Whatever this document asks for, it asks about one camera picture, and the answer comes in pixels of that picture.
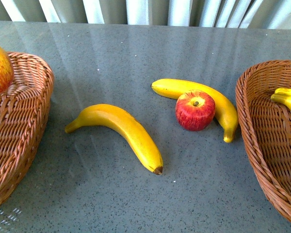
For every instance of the large yellow banana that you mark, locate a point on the large yellow banana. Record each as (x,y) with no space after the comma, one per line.
(127,126)

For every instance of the brown wicker basket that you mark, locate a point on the brown wicker basket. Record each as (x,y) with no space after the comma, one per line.
(24,111)
(266,129)

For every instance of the left brown wicker basket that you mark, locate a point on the left brown wicker basket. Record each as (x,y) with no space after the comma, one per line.
(24,111)

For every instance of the right brown wicker basket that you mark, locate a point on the right brown wicker basket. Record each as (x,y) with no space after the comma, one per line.
(266,129)

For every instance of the banana in basket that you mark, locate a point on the banana in basket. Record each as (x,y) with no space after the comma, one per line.
(283,91)
(283,99)

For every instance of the lower banana in basket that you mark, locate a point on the lower banana in basket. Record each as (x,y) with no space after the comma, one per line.
(283,99)

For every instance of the dark red apple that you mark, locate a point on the dark red apple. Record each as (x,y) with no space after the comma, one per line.
(195,110)

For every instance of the white pleated curtain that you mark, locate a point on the white pleated curtain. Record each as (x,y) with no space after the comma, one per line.
(259,14)

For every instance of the upper banana in basket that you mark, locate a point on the upper banana in basket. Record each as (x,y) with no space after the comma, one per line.
(283,91)

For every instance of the curved yellow banana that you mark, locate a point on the curved yellow banana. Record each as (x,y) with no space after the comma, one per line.
(225,112)

